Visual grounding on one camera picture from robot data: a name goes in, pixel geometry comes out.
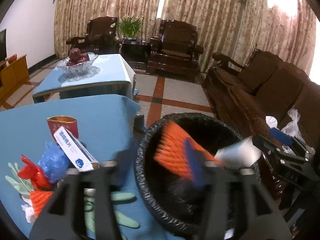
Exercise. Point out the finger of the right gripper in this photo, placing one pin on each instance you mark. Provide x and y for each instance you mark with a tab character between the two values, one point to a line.
291	145
266	146

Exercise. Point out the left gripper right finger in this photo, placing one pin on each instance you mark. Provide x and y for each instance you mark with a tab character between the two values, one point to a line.
236	195

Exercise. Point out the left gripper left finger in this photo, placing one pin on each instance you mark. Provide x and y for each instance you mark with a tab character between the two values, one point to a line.
63	217

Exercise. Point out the white paper tube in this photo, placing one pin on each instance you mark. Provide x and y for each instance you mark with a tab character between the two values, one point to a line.
239	155

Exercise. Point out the green rubber glove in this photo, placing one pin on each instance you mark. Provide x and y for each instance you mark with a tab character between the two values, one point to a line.
22	186

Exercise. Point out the blue plastic bag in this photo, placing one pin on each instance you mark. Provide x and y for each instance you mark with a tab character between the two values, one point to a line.
54	162

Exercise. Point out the red plastic bag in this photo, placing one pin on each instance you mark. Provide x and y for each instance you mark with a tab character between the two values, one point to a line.
35	174

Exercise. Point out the orange foam fruit net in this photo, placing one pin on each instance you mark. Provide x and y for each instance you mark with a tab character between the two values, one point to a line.
171	153

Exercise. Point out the red paper cup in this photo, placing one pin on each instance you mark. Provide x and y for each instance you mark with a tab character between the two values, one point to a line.
68	122

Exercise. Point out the black lined trash bin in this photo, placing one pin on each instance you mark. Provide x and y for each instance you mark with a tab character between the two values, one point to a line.
162	170

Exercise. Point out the white plastic bag on sofa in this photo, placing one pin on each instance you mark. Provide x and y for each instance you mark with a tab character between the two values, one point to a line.
292	130

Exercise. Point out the white crumpled tissue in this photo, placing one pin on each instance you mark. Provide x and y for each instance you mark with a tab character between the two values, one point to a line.
28	209

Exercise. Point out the orange foam net on table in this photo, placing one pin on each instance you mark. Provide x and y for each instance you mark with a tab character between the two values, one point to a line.
39	199

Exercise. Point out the long wooden sofa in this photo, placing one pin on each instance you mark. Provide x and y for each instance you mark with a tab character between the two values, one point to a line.
266	86

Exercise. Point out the blue tablecloth near table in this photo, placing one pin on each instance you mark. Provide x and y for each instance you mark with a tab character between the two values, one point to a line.
105	125

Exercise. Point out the right wooden armchair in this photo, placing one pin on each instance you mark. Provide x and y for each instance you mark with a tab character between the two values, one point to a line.
175	49

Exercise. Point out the wooden armchair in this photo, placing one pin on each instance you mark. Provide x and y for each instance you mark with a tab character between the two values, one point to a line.
175	49
100	37

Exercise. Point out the floral beige curtains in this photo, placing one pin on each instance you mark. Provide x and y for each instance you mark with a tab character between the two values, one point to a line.
286	28

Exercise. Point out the glass fruit bowl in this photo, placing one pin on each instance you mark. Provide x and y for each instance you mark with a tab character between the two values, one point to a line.
81	69

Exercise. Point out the wooden tv cabinet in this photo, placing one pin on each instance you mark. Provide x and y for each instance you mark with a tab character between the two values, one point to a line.
13	76

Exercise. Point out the coffee table blue cloth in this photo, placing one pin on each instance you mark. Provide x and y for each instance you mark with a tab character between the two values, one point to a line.
115	77

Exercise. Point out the dark wooden side table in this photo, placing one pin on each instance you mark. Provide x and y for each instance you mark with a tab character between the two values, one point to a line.
135	52

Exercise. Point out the red apples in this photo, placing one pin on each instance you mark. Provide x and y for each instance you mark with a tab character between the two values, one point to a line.
76	57

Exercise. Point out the red ornament on cabinet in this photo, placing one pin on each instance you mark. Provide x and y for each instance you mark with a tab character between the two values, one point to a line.
12	59

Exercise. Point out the potted green plant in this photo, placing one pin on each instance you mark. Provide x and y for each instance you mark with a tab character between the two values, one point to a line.
129	27

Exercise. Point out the left wooden armchair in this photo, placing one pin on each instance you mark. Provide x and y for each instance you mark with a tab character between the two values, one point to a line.
100	37

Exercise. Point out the black flat television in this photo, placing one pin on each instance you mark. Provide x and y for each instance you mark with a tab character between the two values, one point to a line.
3	49

